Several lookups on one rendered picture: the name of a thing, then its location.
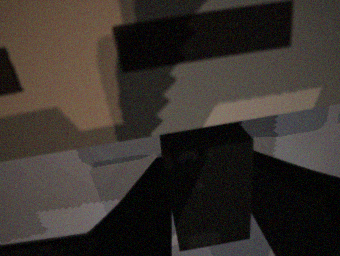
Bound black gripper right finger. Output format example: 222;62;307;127
252;151;340;256

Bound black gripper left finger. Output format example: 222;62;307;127
0;157;172;256

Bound black two-prong plug charger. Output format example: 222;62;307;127
160;122;253;252

